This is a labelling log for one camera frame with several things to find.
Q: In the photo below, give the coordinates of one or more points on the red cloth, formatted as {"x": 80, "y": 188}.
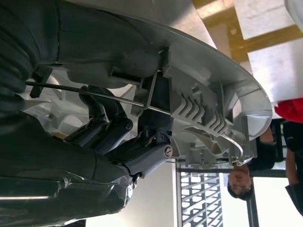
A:
{"x": 291, "y": 109}

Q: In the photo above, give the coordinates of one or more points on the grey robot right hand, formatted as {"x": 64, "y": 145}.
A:
{"x": 59, "y": 175}

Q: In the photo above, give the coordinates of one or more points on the stainless steel workbench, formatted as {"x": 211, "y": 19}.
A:
{"x": 272, "y": 72}

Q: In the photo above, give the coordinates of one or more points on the white triangular plastic part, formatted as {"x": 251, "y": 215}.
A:
{"x": 295, "y": 12}

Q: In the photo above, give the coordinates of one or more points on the person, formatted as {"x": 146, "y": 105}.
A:
{"x": 239, "y": 181}

